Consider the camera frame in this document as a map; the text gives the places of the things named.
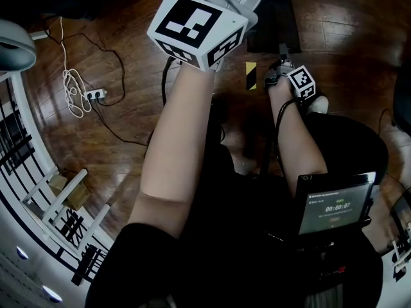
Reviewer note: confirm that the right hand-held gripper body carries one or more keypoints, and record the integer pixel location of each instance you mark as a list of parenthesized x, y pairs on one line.
[(302, 80)]

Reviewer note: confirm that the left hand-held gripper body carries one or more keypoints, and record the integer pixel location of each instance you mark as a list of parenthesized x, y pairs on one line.
[(192, 24)]

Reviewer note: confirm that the white power strip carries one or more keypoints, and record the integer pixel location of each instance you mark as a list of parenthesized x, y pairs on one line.
[(95, 94)]

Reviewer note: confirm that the person's black clothing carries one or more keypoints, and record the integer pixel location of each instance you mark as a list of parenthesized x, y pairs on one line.
[(231, 236)]

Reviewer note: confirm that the person's left forearm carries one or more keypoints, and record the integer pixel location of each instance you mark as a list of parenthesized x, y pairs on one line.
[(180, 133)]

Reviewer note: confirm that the person's white shoe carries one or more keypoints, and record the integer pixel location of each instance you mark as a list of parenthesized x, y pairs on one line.
[(319, 104)]

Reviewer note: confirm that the grey round lamp head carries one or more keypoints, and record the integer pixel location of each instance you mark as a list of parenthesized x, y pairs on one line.
[(16, 43)]

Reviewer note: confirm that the white furniture with black lines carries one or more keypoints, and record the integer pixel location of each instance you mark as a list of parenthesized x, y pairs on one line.
[(19, 223)]

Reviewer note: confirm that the brown cardboard box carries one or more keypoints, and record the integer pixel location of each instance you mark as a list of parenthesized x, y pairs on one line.
[(72, 194)]

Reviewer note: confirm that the white slatted wooden frame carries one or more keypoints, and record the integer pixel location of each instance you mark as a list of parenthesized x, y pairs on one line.
[(69, 197)]

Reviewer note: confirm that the person's right forearm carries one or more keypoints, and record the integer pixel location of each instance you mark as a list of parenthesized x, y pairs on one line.
[(293, 133)]

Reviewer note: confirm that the yellow and black tape strip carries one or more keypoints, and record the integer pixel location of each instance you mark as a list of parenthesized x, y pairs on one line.
[(250, 75)]

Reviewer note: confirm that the black device with white bracket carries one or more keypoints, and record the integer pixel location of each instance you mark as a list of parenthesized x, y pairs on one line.
[(402, 236)]

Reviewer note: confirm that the black display screen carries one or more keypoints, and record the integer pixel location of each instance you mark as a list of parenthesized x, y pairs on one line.
[(334, 205)]

